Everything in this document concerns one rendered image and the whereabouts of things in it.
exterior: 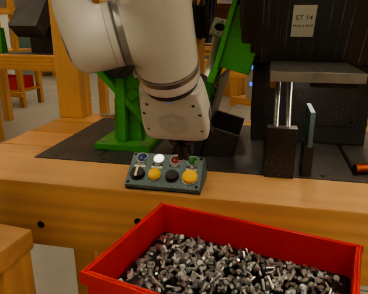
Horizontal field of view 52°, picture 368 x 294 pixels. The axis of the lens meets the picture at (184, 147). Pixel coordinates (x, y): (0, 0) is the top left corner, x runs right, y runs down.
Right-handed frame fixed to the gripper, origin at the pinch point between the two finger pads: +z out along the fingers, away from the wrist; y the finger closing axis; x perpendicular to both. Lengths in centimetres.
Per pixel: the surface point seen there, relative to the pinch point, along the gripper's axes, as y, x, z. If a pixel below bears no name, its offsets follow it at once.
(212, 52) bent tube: -1.0, 40.3, 12.2
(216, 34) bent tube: 0.6, 37.6, 4.8
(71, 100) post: -56, 49, 42
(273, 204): 15.7, -3.4, 11.1
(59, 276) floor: -82, 11, 131
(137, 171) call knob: -10.3, -0.1, 8.8
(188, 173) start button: -0.2, 0.3, 8.8
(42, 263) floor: -97, 17, 135
